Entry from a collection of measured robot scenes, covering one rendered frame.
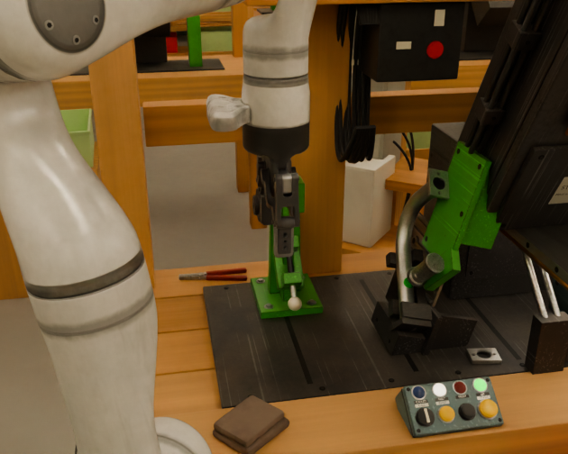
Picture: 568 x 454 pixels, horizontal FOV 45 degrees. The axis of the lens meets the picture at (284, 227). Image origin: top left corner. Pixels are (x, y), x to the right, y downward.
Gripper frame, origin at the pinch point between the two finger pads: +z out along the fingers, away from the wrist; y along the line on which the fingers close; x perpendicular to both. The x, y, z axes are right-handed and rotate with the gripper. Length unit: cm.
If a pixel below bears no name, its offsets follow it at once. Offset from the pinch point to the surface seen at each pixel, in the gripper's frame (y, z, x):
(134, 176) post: 66, 15, 19
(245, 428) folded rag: 9.8, 36.8, 3.2
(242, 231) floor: 284, 129, -30
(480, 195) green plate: 29, 9, -41
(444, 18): 55, -17, -42
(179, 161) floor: 417, 129, -1
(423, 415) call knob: 6.8, 36.1, -24.3
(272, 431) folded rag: 10.2, 38.4, -1.1
